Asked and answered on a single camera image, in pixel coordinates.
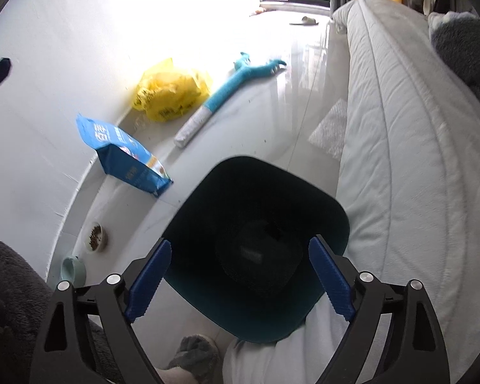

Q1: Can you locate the white bowl of kibble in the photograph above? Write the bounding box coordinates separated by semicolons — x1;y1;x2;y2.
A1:
82;221;108;253

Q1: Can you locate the grey fuzzy slipper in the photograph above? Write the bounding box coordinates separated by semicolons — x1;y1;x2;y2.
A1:
166;335;220;372

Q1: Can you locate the pale green bowl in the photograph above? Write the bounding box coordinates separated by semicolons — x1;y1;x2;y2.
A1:
61;256;89;289

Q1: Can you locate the person's grey fleece clothing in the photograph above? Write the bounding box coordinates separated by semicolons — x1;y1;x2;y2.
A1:
0;237;116;384

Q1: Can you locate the yellow plastic bag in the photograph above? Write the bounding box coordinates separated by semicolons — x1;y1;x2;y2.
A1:
131;58;213;123

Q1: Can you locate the long blue plush toy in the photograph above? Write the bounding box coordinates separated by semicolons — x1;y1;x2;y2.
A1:
173;51;287;148

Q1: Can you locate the white bed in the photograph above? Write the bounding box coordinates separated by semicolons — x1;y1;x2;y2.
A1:
222;0;480;384

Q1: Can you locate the blue pet food bag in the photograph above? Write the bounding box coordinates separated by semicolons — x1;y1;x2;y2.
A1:
76;113;174;198

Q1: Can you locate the bubble wrap sheet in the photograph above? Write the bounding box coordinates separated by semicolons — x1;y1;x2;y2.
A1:
307;98;348;161

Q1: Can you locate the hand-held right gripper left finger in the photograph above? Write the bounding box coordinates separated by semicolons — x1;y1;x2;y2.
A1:
30;239;172;384

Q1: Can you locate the dark grey fleece blanket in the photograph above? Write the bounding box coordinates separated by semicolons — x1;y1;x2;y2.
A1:
430;10;480;105

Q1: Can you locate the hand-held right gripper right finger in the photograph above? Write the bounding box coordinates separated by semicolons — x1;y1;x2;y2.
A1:
308;235;451;384

